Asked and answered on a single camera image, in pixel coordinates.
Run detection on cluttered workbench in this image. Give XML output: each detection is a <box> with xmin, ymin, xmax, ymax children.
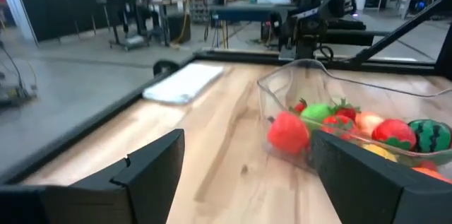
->
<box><xmin>97</xmin><ymin>0</ymin><xmax>186</xmax><ymax>50</ymax></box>

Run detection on red bumpy toy fruit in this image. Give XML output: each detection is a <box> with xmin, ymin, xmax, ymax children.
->
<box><xmin>267</xmin><ymin>111</ymin><xmax>311</xmax><ymax>156</ymax></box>

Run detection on small toy strawberry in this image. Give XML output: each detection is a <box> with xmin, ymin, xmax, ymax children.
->
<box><xmin>292</xmin><ymin>98</ymin><xmax>308</xmax><ymax>114</ymax></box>
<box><xmin>333</xmin><ymin>99</ymin><xmax>361</xmax><ymax>122</ymax></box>

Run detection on black partition panels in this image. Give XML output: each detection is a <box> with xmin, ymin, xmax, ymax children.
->
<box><xmin>10</xmin><ymin>0</ymin><xmax>107</xmax><ymax>43</ymax></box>

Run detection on large toy strawberry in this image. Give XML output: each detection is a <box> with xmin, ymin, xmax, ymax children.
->
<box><xmin>371</xmin><ymin>118</ymin><xmax>417</xmax><ymax>151</ymax></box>

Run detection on white pillar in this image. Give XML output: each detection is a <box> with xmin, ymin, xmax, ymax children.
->
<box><xmin>0</xmin><ymin>0</ymin><xmax>38</xmax><ymax>47</ymax></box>

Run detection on clear plastic tupperware container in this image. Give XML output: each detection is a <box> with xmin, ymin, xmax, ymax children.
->
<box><xmin>256</xmin><ymin>58</ymin><xmax>452</xmax><ymax>179</ymax></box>

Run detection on toy peach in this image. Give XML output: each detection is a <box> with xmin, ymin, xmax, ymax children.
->
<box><xmin>355</xmin><ymin>111</ymin><xmax>385</xmax><ymax>138</ymax></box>

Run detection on equipment cart with cables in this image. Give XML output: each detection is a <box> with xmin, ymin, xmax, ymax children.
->
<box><xmin>0</xmin><ymin>38</ymin><xmax>38</xmax><ymax>108</ymax></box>

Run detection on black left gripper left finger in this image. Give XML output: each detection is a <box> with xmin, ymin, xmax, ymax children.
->
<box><xmin>0</xmin><ymin>128</ymin><xmax>186</xmax><ymax>224</ymax></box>

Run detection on green toy apple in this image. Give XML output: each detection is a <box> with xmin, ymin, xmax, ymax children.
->
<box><xmin>299</xmin><ymin>102</ymin><xmax>335</xmax><ymax>129</ymax></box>

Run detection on toy orange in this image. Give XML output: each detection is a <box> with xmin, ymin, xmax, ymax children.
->
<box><xmin>411</xmin><ymin>160</ymin><xmax>452</xmax><ymax>184</ymax></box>

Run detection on blue top table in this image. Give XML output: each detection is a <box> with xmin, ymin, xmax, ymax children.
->
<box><xmin>208</xmin><ymin>3</ymin><xmax>299</xmax><ymax>50</ymax></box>

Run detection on black bin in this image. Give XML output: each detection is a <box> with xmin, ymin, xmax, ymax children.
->
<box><xmin>166</xmin><ymin>11</ymin><xmax>192</xmax><ymax>44</ymax></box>

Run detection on yellow toy bell pepper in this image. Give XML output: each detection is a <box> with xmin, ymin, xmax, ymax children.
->
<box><xmin>363</xmin><ymin>143</ymin><xmax>398</xmax><ymax>163</ymax></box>

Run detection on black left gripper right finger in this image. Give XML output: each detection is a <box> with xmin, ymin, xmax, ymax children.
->
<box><xmin>310</xmin><ymin>130</ymin><xmax>452</xmax><ymax>224</ymax></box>

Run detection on green toy watermelon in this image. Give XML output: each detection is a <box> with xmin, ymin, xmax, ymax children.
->
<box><xmin>408</xmin><ymin>119</ymin><xmax>452</xmax><ymax>153</ymax></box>

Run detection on white folded cloth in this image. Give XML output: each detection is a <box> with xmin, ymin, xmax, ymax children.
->
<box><xmin>142</xmin><ymin>63</ymin><xmax>225</xmax><ymax>105</ymax></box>

